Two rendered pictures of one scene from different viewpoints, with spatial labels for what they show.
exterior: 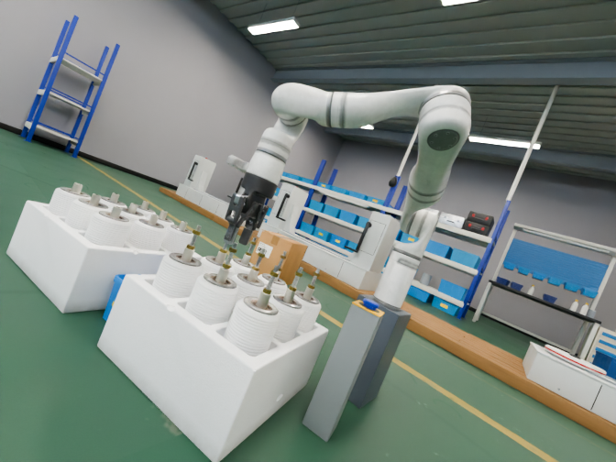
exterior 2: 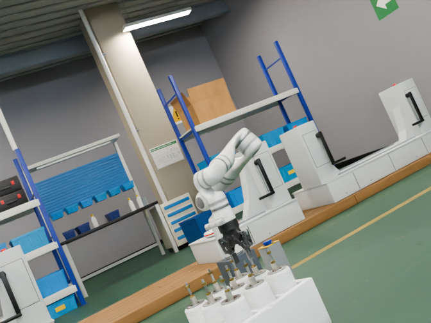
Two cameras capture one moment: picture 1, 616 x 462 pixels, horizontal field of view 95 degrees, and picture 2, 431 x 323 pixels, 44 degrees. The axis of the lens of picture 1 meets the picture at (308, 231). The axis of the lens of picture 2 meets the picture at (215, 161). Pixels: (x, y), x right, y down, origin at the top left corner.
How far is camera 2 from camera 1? 183 cm
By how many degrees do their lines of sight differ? 63
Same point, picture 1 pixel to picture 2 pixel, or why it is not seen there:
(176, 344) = (286, 313)
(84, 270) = not seen: outside the picture
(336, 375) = not seen: hidden behind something
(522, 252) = (53, 191)
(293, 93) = (217, 170)
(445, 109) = (256, 140)
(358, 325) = (278, 252)
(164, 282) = (247, 311)
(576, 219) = (42, 126)
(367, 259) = (37, 311)
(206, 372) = (303, 302)
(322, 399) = not seen: hidden behind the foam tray
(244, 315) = (287, 272)
